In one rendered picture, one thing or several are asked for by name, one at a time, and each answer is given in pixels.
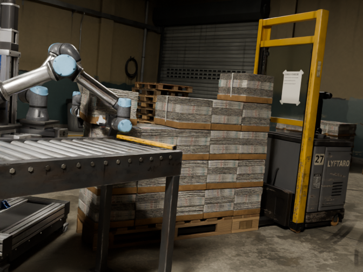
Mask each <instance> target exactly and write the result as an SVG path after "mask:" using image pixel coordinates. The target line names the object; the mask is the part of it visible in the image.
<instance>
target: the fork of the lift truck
mask: <svg viewBox="0 0 363 272"><path fill-rule="evenodd" d="M272 223H274V222H273V219H272V218H270V217H268V216H260V217H259V224H258V225H266V224H272ZM214 230H216V224H211V225H201V226H192V227H181V228H178V234H187V233H198V232H208V231H214Z"/></svg>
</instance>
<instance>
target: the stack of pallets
mask: <svg viewBox="0 0 363 272"><path fill-rule="evenodd" d="M142 84H145V85H144V87H141V86H142ZM183 88H186V91H182V90H183ZM192 89H193V87H190V86H181V85H172V84H163V83H148V82H139V81H136V82H135V87H132V92H139V90H142V93H139V96H140V99H139V100H137V102H138V103H141V105H137V109H136V111H137V112H136V118H137V121H139V123H142V124H156V123H154V117H155V109H154V107H155V106H156V102H157V95H163V96H166V95H167V92H168V93H169V96H175V97H177V96H178V94H179V93H181V94H182V97H188V95H189V92H191V93H192ZM153 92H154V94H153ZM151 97H152V98H153V100H150V98H151ZM152 104H153V105H152ZM138 108H140V109H141V111H138ZM138 115H142V117H138ZM156 125H157V124H156Z"/></svg>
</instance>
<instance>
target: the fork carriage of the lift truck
mask: <svg viewBox="0 0 363 272"><path fill-rule="evenodd" d="M260 187H262V188H263V193H262V194H261V203H260V213H259V215H260V216H268V217H270V218H272V219H273V222H276V223H278V224H280V225H282V226H289V222H290V213H291V204H292V195H293V192H291V191H288V190H286V189H283V188H280V187H277V186H274V185H270V184H268V183H265V182H263V186H260Z"/></svg>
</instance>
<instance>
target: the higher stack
mask: <svg viewBox="0 0 363 272"><path fill-rule="evenodd" d="M273 83H274V77H272V76H265V75H260V74H251V73H221V74H220V80H219V84H218V85H219V91H218V94H225V95H234V96H250V97H261V98H272V97H273ZM219 100H221V99H219ZM223 101H234V100H223ZM235 102H240V103H243V109H242V116H241V117H242V119H241V125H245V126H269V125H270V120H269V119H270V118H271V105H267V103H254V102H247V101H235ZM239 132H240V139H239V145H240V151H239V154H266V151H267V144H266V143H267V137H268V134H267V133H265V132H259V131H239ZM235 160H238V166H237V172H236V173H237V176H236V182H256V181H263V178H264V173H265V160H262V159H235ZM262 193H263V188H262V187H260V186H258V187H240V188H234V195H235V196H234V205H233V210H244V209H257V208H260V203H261V194H262ZM231 217H232V226H231V233H238V232H246V231H251V230H258V224H259V214H258V213H256V214H246V215H236V216H233V215H232V216H231Z"/></svg>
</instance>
